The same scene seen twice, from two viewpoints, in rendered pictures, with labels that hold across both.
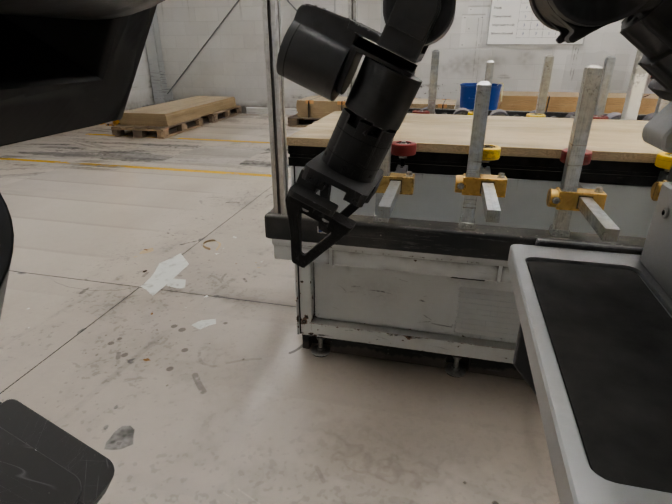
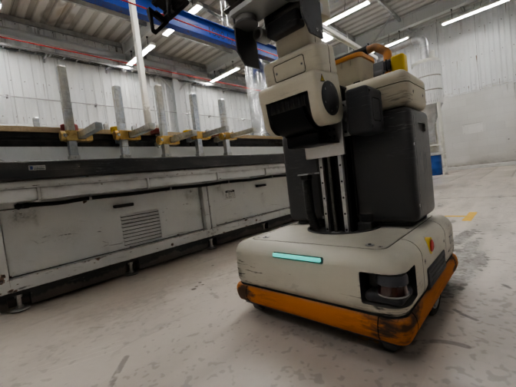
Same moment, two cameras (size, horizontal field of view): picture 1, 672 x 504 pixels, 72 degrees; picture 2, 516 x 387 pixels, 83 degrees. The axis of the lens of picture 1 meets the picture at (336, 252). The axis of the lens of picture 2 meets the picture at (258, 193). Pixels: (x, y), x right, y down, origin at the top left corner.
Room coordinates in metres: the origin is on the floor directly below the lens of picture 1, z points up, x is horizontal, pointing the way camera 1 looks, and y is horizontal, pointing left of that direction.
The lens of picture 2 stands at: (-0.15, 0.67, 0.51)
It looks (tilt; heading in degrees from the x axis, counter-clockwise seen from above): 3 degrees down; 300
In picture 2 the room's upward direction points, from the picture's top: 7 degrees counter-clockwise
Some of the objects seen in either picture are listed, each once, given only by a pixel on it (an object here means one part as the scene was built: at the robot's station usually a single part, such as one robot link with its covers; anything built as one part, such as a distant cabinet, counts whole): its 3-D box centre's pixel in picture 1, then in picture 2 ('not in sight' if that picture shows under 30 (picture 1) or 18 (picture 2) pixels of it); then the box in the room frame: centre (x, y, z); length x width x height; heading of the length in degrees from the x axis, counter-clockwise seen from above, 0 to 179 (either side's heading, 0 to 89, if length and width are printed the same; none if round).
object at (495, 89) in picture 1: (478, 110); not in sight; (6.66, -1.98, 0.36); 0.59 x 0.57 x 0.73; 167
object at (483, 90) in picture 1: (473, 173); (121, 129); (1.26, -0.38, 0.86); 0.04 x 0.04 x 0.48; 77
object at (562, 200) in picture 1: (575, 199); (167, 140); (1.20, -0.65, 0.81); 0.14 x 0.06 x 0.05; 77
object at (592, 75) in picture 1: (573, 162); (162, 124); (1.20, -0.62, 0.90); 0.04 x 0.04 x 0.48; 77
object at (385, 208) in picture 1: (394, 188); (83, 135); (1.27, -0.17, 0.82); 0.43 x 0.03 x 0.04; 167
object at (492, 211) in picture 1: (487, 190); (133, 134); (1.21, -0.41, 0.83); 0.43 x 0.03 x 0.04; 167
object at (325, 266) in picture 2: not in sight; (346, 256); (0.13, -0.47, 0.16); 0.67 x 0.64 x 0.25; 76
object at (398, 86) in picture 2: not in sight; (346, 148); (0.11, -0.56, 0.59); 0.55 x 0.34 x 0.83; 166
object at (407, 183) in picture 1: (390, 183); (76, 136); (1.31, -0.16, 0.82); 0.14 x 0.06 x 0.05; 77
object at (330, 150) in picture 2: not in sight; (325, 117); (0.11, -0.29, 0.68); 0.28 x 0.27 x 0.25; 166
